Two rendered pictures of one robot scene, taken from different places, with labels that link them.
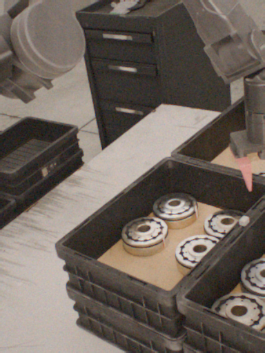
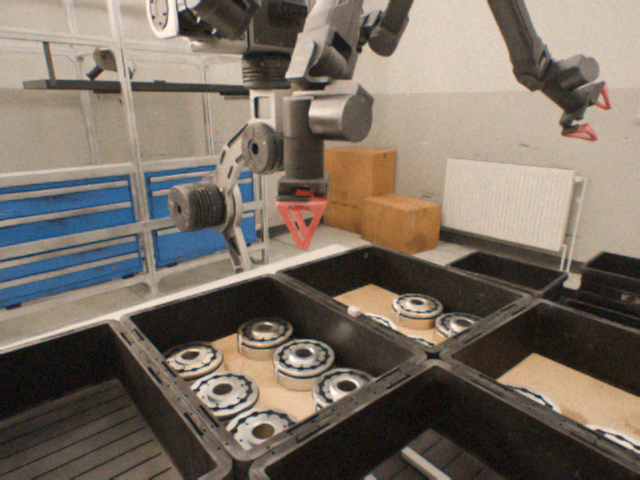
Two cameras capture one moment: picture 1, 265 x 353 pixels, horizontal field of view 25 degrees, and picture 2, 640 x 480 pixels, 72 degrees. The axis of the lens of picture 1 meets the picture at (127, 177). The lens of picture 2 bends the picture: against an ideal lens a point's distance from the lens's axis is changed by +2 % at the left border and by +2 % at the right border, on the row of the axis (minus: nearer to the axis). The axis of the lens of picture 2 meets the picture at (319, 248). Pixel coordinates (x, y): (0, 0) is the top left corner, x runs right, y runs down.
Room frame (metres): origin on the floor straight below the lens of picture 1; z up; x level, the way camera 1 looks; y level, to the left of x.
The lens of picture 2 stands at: (0.95, -0.85, 1.26)
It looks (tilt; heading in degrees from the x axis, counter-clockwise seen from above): 19 degrees down; 96
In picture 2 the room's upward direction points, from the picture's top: straight up
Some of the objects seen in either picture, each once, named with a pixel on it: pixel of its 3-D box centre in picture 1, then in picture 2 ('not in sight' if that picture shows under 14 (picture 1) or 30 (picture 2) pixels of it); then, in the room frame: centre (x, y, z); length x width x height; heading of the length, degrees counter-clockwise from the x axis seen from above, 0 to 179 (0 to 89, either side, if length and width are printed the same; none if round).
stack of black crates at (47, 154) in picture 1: (32, 189); not in sight; (2.16, 0.40, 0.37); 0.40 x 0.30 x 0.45; 140
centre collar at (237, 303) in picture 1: (239, 311); (265, 328); (0.78, -0.15, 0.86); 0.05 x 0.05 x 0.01
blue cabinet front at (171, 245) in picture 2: not in sight; (207, 211); (-0.02, 1.73, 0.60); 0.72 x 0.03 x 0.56; 50
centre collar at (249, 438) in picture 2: not in sight; (263, 432); (0.84, -0.41, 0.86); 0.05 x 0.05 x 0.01
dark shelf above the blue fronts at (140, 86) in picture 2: not in sight; (153, 88); (-0.29, 1.76, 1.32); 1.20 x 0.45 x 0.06; 50
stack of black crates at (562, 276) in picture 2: not in sight; (497, 317); (1.55, 0.92, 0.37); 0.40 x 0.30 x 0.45; 140
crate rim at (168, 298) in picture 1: (169, 219); (394, 288); (1.02, -0.07, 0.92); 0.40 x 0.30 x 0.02; 136
